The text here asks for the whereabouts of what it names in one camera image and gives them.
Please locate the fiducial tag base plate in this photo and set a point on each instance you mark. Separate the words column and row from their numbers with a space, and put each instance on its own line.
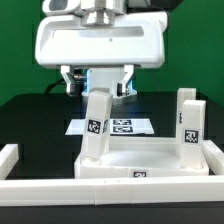
column 133, row 126

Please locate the white fence bar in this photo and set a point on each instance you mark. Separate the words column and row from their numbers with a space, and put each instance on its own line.
column 9, row 156
column 111, row 191
column 214, row 157

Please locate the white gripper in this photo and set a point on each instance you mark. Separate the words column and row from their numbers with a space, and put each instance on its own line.
column 133, row 39

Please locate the white left fence bar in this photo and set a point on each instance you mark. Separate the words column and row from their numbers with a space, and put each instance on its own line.
column 9, row 156

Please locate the white front fence bar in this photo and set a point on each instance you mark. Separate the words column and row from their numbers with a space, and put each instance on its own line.
column 111, row 191

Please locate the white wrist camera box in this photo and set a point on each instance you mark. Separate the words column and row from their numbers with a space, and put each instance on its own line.
column 60, row 7

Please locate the white desk top tray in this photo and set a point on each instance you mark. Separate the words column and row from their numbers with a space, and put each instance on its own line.
column 137, row 157

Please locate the white right fence bar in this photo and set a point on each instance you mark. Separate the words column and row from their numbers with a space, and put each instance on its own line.
column 214, row 157

